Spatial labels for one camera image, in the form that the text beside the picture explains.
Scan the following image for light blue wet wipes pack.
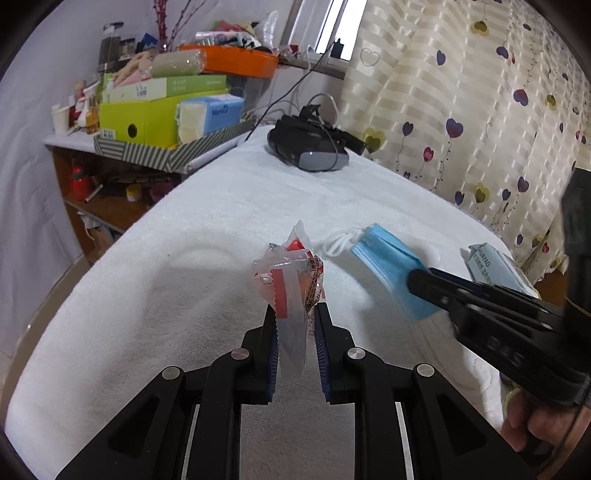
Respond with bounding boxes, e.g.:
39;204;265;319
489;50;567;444
461;242;539;298

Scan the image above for red decorative branches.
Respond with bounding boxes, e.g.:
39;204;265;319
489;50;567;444
152;0;208;51

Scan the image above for grey cable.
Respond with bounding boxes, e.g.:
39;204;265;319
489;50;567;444
245;44;341;141

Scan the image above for stack of blue face masks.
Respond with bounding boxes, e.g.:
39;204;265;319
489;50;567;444
323;224;444;321

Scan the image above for clear plastic packet red print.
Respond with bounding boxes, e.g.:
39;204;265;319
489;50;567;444
253;220;328;381

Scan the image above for orange tray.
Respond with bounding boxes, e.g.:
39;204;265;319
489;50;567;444
179;45;279;80

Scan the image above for beige plush toy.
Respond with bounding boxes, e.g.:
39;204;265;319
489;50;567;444
113;53;153;86

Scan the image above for beige fabric roll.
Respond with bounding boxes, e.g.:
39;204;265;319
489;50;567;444
148;50;207;78

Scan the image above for window frame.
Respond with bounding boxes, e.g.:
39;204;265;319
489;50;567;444
286;0;368;77

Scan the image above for striped cardboard tray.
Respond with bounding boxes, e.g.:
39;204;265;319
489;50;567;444
93;117;257;172

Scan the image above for blue tissue pack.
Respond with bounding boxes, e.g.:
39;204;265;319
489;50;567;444
175;93;245;145

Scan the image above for lime green cardboard box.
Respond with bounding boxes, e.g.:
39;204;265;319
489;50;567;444
99;97;185;147

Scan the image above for person's right hand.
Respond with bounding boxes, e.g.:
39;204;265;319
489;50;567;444
501;388;591;455

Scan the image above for heart print curtain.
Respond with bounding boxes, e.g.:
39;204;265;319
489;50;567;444
339;0;591;280

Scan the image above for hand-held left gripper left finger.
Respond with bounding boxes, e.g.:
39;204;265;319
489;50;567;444
55;307;280;480

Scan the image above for red toy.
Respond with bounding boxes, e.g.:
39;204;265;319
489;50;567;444
70;159;92;201

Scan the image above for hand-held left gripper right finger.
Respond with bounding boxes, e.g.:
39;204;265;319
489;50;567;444
314;305;539;480

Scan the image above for flat green box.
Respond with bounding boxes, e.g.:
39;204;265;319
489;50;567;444
102;75;228;103

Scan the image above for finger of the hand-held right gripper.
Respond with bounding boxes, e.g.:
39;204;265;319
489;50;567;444
427;268;536;300
406;268;468;315

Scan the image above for dark glass jar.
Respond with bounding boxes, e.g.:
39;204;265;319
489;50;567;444
98;22;124;75

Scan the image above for black VR headset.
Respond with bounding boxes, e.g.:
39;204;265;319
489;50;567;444
268;105;368;172

